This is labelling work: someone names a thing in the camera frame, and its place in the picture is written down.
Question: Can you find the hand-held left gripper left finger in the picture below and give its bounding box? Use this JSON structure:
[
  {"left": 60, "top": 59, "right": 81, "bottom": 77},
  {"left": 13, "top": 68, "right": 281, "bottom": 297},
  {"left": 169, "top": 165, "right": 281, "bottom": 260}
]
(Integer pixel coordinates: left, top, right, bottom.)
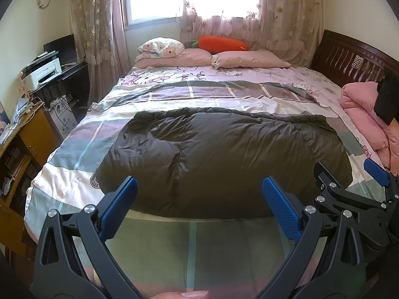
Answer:
[{"left": 31, "top": 176, "right": 144, "bottom": 299}]

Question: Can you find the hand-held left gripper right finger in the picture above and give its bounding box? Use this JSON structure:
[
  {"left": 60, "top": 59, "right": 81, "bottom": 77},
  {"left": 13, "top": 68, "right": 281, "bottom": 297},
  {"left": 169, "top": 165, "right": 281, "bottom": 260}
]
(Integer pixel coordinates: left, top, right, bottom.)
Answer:
[{"left": 256, "top": 176, "right": 370, "bottom": 299}]

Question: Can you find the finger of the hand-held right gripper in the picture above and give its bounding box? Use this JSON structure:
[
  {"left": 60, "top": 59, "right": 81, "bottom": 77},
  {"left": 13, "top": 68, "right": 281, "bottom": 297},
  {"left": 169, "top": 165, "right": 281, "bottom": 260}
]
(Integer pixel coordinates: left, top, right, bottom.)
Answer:
[
  {"left": 364, "top": 158, "right": 399, "bottom": 202},
  {"left": 313, "top": 161, "right": 347, "bottom": 195}
]

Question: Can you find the brown puffer jacket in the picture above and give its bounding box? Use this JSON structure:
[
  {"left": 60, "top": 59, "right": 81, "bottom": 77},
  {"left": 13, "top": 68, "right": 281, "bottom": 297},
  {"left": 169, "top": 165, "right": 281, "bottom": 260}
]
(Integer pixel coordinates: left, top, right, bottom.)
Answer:
[{"left": 95, "top": 107, "right": 354, "bottom": 220}]

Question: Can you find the person's left hand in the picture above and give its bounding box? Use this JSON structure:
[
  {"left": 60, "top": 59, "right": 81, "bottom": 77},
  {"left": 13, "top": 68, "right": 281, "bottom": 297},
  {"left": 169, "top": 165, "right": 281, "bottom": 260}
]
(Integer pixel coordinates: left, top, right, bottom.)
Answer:
[{"left": 149, "top": 290, "right": 209, "bottom": 299}]

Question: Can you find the pink blanket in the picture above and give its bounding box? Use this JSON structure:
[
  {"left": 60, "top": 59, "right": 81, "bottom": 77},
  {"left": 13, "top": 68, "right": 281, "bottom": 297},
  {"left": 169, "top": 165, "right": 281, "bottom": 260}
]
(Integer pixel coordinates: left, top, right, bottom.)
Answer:
[{"left": 340, "top": 81, "right": 399, "bottom": 168}]

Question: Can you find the dark cloth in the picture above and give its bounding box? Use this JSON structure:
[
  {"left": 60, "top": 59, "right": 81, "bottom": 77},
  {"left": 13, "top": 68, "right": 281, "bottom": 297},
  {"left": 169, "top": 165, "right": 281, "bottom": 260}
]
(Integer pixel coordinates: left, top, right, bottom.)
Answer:
[{"left": 374, "top": 67, "right": 399, "bottom": 127}]

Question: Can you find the checked bed quilt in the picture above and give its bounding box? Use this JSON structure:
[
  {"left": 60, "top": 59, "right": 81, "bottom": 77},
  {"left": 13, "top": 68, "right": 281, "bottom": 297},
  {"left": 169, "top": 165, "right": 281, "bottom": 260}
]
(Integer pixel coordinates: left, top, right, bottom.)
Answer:
[{"left": 23, "top": 79, "right": 390, "bottom": 299}]

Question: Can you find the white floral box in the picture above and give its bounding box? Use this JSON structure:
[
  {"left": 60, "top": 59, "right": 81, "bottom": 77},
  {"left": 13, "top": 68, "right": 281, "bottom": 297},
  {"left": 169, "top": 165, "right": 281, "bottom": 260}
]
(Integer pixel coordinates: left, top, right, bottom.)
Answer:
[{"left": 47, "top": 95, "right": 78, "bottom": 141}]

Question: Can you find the wooden cabinet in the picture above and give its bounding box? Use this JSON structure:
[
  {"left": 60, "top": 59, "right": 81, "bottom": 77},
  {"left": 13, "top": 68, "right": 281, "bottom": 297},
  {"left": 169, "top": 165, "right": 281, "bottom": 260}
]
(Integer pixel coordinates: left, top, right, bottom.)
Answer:
[{"left": 0, "top": 101, "right": 62, "bottom": 256}]

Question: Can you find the dark wooden headboard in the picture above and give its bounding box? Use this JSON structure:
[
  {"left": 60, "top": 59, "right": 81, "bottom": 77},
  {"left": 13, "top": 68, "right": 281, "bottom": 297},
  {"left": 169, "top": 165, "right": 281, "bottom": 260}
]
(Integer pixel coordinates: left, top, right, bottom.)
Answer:
[{"left": 310, "top": 29, "right": 399, "bottom": 83}]

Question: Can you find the pink printed bed sheet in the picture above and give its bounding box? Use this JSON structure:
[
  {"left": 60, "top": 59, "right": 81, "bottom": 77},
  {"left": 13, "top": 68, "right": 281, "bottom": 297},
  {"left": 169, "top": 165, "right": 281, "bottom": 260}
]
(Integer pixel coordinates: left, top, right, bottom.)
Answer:
[{"left": 118, "top": 64, "right": 342, "bottom": 104}]

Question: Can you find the black desk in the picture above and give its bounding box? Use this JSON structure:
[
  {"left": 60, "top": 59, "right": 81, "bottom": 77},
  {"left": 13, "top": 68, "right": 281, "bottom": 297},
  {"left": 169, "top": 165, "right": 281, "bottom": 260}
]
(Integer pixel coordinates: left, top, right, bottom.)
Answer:
[{"left": 31, "top": 59, "right": 92, "bottom": 110}]

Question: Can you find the papers pile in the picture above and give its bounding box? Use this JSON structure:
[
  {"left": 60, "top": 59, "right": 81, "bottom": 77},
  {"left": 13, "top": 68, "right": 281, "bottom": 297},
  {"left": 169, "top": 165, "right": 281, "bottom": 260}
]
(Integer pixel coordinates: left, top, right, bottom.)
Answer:
[{"left": 9, "top": 96, "right": 38, "bottom": 129}]

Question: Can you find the pink pillow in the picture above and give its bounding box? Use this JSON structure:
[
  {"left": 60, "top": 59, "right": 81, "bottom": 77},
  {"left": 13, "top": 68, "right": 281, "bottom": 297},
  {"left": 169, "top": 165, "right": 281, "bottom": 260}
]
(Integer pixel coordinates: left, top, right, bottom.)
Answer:
[
  {"left": 134, "top": 48, "right": 213, "bottom": 68},
  {"left": 211, "top": 49, "right": 292, "bottom": 70}
]

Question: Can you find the white printer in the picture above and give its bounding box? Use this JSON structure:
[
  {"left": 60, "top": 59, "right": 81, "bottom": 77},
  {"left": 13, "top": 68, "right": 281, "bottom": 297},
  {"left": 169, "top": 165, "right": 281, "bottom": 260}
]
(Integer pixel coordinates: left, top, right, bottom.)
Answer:
[{"left": 20, "top": 57, "right": 63, "bottom": 89}]

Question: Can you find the pink floral curtain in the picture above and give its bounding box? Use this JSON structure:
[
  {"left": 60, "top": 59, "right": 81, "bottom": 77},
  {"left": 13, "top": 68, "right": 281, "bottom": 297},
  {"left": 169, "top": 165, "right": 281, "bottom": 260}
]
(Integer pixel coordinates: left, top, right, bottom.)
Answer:
[
  {"left": 175, "top": 0, "right": 325, "bottom": 68},
  {"left": 67, "top": 0, "right": 129, "bottom": 106}
]

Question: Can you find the white floral pillow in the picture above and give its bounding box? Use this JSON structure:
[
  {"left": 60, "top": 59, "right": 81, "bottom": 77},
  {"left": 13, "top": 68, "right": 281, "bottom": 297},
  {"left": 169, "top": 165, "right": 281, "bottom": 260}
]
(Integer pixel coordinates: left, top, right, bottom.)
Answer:
[{"left": 138, "top": 37, "right": 185, "bottom": 60}]

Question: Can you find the orange carrot plush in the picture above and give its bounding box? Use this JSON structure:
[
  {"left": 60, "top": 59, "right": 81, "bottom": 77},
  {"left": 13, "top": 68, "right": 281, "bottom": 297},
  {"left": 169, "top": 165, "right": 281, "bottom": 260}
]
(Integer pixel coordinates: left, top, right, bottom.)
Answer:
[{"left": 191, "top": 35, "right": 250, "bottom": 54}]

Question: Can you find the black monitor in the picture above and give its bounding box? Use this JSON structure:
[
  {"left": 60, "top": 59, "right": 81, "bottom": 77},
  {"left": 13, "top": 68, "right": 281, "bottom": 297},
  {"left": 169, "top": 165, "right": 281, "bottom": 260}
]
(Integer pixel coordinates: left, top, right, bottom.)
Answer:
[{"left": 43, "top": 34, "right": 77, "bottom": 67}]

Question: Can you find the window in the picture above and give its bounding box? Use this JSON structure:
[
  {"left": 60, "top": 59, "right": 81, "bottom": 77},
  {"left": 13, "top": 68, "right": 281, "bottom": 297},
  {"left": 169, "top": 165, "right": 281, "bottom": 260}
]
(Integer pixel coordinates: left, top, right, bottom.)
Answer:
[{"left": 120, "top": 0, "right": 263, "bottom": 27}]

